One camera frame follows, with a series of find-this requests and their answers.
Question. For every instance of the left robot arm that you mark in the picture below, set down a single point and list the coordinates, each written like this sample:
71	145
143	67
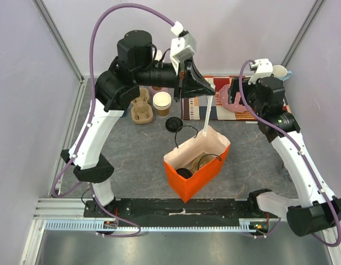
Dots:
134	66

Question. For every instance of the orange paper gift bag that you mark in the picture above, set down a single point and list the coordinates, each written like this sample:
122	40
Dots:
182	155

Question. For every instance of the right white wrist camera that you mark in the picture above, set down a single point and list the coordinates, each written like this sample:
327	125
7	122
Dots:
261	68

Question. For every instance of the pink straw holder cup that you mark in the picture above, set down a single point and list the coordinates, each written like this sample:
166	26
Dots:
154	90

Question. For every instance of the stacked cardboard cup carriers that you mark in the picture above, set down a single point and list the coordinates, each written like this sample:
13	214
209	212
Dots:
141	110

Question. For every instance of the black plastic cup lid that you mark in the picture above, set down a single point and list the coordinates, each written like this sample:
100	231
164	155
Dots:
184	172

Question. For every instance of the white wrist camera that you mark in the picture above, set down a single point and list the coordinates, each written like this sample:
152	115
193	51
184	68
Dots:
261	68
183	46

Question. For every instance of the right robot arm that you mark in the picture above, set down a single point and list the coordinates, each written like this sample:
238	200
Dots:
316	208

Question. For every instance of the cardboard cup carrier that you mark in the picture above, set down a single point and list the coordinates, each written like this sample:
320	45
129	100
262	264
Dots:
201	161

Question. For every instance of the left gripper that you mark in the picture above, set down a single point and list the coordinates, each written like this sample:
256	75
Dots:
201	86

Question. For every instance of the stack of paper cups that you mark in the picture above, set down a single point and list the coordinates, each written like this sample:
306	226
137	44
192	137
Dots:
162	103

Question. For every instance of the colourful patchwork placemat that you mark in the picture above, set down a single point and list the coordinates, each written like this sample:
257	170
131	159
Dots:
195	108

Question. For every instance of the slotted cable duct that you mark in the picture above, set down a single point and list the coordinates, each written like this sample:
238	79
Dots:
103	226

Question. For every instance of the single white straw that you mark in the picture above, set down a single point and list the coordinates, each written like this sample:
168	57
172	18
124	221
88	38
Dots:
207	116

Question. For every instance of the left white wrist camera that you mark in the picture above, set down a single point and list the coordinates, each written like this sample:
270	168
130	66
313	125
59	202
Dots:
183	46

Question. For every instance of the light blue mug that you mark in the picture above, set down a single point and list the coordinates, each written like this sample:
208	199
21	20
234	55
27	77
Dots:
281	72

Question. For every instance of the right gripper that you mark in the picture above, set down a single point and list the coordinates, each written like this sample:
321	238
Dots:
234	92

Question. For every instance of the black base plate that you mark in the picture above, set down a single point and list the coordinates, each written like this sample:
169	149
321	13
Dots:
220	211

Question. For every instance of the stack of black lids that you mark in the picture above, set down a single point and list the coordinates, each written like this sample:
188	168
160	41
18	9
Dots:
173	124

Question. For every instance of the aluminium front rail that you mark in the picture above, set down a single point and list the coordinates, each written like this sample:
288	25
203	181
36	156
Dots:
75	208

